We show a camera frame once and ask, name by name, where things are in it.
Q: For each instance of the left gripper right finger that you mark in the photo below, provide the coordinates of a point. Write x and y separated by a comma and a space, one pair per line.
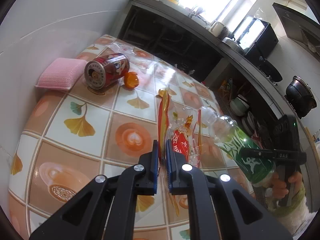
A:
219, 208

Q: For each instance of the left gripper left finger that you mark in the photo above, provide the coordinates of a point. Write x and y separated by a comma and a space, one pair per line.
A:
105, 208

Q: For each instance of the green label plastic bottle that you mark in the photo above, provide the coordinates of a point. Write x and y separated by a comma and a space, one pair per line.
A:
231, 139

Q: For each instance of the red snack wrapper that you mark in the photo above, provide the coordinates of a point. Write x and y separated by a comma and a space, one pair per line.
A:
179, 131

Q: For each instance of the pink scouring sponge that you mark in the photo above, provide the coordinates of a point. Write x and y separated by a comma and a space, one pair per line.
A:
61, 74

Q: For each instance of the dark kitchen counter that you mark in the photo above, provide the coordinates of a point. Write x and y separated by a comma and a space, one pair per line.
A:
252, 74

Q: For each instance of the green fluffy sleeve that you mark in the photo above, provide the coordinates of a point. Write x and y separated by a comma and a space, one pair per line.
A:
290, 204

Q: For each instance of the black cooking pot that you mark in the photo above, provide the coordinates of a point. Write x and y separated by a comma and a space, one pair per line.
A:
299, 95

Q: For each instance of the stack of bowls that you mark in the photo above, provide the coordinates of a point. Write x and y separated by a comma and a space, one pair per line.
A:
240, 107

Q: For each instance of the black wok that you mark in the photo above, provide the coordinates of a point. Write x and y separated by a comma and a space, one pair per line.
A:
269, 70

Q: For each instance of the black microwave oven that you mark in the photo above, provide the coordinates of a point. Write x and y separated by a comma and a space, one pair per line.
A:
256, 37

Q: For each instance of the range hood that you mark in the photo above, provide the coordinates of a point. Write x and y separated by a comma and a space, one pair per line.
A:
299, 28

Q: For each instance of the orange peel piece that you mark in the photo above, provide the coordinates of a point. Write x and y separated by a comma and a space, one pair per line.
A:
131, 80

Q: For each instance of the white mug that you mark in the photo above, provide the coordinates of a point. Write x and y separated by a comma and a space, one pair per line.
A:
216, 28

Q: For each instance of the red drink can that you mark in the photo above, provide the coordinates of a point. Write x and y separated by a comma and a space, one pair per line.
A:
105, 70

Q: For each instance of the clear crumpled plastic wrap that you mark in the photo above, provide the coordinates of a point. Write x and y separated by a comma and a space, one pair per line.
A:
137, 57

